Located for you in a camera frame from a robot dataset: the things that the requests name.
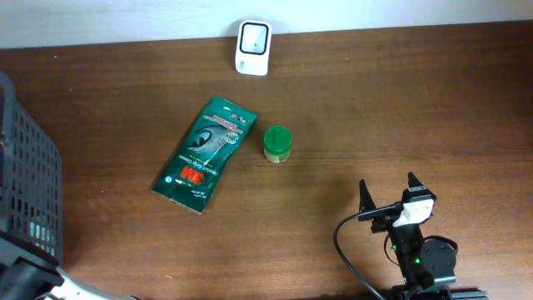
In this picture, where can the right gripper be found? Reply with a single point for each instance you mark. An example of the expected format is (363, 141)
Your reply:
(384, 221)

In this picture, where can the green lid small jar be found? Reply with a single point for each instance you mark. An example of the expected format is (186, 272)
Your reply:
(277, 144)

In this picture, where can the green 3M gloves packet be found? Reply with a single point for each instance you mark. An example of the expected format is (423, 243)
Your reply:
(191, 176)

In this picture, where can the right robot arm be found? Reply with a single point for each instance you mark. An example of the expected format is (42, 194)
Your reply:
(427, 264)

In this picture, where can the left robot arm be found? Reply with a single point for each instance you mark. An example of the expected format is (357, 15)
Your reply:
(30, 272)

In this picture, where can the white barcode scanner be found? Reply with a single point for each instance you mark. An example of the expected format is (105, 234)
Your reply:
(253, 48)

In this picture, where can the grey plastic mesh basket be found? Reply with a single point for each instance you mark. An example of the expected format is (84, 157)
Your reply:
(31, 177)

